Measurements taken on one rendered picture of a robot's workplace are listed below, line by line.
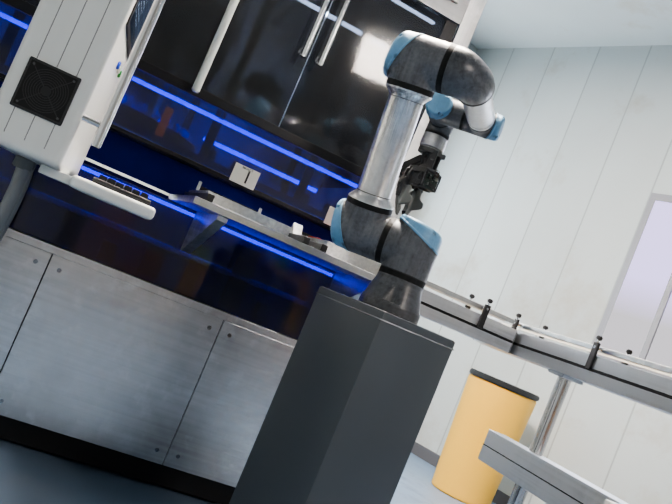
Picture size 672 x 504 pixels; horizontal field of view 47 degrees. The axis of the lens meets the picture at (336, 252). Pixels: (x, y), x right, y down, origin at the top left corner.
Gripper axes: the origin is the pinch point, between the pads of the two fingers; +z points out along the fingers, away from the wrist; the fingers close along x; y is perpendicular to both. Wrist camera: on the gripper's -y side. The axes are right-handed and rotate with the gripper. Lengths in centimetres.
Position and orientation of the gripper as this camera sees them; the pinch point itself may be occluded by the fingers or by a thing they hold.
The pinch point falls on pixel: (399, 211)
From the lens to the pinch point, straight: 229.5
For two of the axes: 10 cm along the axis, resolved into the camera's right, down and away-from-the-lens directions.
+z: -3.9, 9.2, -0.6
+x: 6.8, 3.3, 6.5
